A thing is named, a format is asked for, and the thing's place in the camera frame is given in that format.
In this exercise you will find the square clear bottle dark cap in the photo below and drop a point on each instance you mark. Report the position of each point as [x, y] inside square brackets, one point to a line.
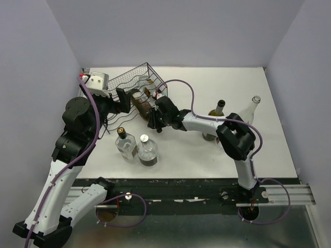
[126, 144]

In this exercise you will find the black wire wine rack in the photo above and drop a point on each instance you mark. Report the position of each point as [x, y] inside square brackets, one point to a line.
[128, 81]

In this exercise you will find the tall clear frosted bottle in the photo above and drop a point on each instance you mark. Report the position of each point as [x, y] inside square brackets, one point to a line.
[247, 114]

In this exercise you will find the green open wine bottle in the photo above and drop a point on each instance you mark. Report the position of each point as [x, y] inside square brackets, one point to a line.
[218, 111]

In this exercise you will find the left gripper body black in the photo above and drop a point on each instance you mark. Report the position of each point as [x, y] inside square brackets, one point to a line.
[104, 105]

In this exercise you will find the clear square bottle black label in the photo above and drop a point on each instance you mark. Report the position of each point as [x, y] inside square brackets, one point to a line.
[146, 85]

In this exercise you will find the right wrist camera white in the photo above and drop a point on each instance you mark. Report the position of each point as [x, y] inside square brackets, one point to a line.
[157, 94]

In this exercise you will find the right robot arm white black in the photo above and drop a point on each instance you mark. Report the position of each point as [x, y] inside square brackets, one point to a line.
[235, 136]

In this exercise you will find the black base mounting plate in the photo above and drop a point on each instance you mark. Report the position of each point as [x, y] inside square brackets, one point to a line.
[134, 197]

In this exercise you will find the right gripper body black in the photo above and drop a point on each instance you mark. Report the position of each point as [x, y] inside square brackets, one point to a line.
[156, 119]

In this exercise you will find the olive green wine bottle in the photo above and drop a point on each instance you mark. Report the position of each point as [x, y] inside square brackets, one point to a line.
[142, 103]

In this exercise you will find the round clear bottle silver cap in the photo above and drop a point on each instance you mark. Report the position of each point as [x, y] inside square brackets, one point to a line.
[147, 151]

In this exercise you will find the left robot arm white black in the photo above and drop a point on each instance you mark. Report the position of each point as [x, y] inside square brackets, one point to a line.
[51, 222]

